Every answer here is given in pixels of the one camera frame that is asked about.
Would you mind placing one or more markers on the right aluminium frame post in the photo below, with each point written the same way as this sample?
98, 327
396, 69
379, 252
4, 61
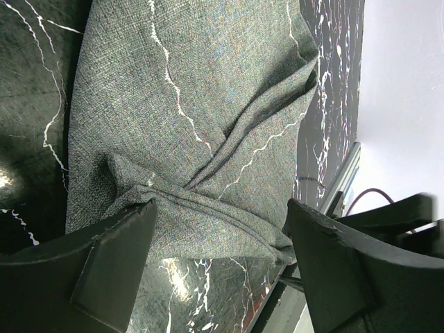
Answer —
335, 201

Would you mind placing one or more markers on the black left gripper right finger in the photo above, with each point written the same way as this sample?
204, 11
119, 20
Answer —
373, 271

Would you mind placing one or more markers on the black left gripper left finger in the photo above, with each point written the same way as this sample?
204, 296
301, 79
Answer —
85, 281

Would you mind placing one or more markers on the grey cloth napkin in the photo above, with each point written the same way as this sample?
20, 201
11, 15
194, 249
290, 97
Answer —
196, 105

